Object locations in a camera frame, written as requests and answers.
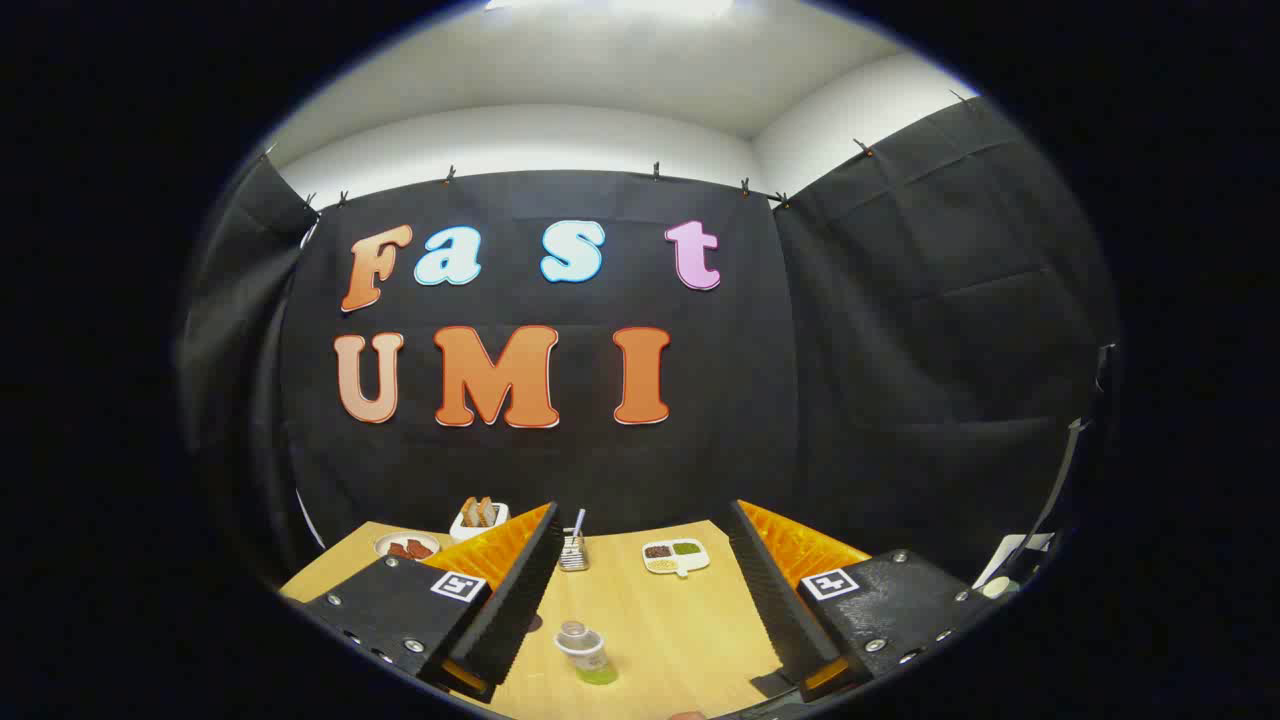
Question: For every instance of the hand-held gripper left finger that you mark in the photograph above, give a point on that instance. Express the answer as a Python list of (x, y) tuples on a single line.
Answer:
[(520, 600)]

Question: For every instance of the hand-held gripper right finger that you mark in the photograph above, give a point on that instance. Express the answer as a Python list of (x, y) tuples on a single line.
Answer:
[(775, 600)]

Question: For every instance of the clear juice bottle green label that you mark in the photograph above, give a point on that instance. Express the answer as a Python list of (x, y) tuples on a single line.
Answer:
[(585, 650)]

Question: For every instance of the white toaster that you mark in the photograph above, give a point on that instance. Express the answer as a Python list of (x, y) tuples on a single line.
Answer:
[(462, 530)]

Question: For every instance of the white divided dish with beans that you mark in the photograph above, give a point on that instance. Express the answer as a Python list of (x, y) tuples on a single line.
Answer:
[(690, 560)]

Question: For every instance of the toast bread slice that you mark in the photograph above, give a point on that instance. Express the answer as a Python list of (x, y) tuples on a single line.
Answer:
[(468, 512), (487, 511)]

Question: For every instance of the wooden table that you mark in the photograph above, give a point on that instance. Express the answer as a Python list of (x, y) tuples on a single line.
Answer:
[(670, 630)]

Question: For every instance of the white round plate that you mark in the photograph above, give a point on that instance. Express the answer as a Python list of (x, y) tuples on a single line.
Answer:
[(385, 545)]

